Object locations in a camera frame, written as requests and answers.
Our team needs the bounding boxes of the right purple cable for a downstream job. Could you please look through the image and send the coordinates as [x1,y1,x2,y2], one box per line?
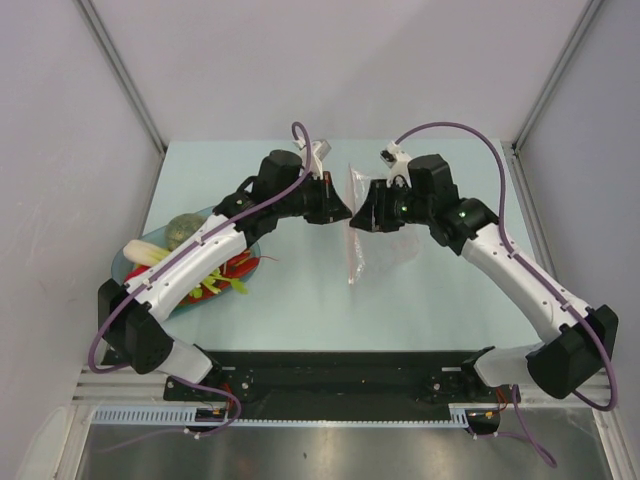
[392,122,619,469]

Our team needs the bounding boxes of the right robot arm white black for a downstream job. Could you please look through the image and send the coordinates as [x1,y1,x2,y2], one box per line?
[350,150,619,401]

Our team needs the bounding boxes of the clear zip top bag pink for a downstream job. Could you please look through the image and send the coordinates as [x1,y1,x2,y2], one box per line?
[344,165,422,286]

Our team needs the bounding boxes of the aluminium frame post right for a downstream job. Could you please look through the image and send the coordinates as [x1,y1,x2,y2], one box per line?
[511,0,607,154]

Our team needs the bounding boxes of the green celery stalks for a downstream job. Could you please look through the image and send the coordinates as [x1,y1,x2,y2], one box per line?
[188,270,248,301]

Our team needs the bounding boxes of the white slotted cable duct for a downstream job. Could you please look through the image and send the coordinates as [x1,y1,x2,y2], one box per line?
[90,405,499,429]

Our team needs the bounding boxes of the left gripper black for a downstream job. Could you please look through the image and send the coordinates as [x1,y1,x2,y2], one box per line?
[275,171,351,225]

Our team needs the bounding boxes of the red plastic lobster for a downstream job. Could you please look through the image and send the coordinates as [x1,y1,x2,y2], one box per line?
[124,252,279,309]

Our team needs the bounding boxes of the green round melon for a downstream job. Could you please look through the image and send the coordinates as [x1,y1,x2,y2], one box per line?
[164,213,206,251]

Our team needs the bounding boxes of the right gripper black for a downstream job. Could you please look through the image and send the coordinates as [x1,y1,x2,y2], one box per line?
[349,179,433,233]

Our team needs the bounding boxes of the aluminium frame post left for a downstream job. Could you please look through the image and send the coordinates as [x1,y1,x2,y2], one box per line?
[72,0,168,158]

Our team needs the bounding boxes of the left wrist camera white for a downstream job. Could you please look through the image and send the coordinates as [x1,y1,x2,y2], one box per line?
[293,139,331,179]

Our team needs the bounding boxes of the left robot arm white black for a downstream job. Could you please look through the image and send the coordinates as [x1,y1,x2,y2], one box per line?
[98,150,352,400]

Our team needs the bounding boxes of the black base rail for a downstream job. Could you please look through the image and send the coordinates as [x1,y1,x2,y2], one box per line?
[99,349,521,422]

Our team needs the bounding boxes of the white green bok choy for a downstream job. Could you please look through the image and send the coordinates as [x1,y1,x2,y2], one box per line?
[123,240,170,267]

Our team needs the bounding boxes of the purple cable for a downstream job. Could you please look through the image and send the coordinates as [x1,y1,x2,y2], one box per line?
[87,121,314,446]
[392,122,619,469]

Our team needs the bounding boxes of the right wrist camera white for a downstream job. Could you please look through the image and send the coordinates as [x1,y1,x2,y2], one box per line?
[380,142,412,188]

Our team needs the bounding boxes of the aluminium frame post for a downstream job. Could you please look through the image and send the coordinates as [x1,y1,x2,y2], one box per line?
[72,0,168,158]
[511,0,607,154]

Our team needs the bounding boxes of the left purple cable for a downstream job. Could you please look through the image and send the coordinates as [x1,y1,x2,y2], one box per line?
[87,121,314,446]

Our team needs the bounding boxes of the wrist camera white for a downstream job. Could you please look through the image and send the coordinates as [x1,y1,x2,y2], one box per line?
[293,139,331,179]
[380,142,412,188]

